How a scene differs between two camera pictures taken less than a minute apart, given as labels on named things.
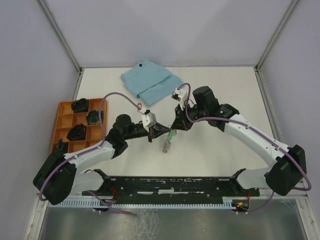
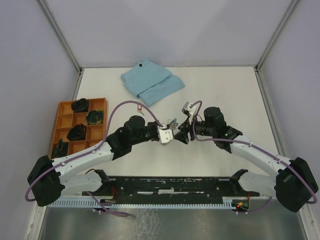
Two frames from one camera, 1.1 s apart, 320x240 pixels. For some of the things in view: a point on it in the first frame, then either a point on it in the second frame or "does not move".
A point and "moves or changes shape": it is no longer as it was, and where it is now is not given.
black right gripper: x=180 y=122 → x=185 y=128
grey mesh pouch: x=167 y=145 moves or changes shape
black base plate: x=175 y=188 does not move
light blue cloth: x=151 y=83 does not move
